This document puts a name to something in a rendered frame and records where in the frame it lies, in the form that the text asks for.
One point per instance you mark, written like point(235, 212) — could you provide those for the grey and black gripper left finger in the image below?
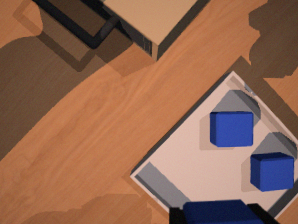
point(176, 216)

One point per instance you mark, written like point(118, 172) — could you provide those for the blue block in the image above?
point(272, 171)
point(231, 129)
point(220, 212)

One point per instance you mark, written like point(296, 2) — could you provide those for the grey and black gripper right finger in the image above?
point(265, 217)

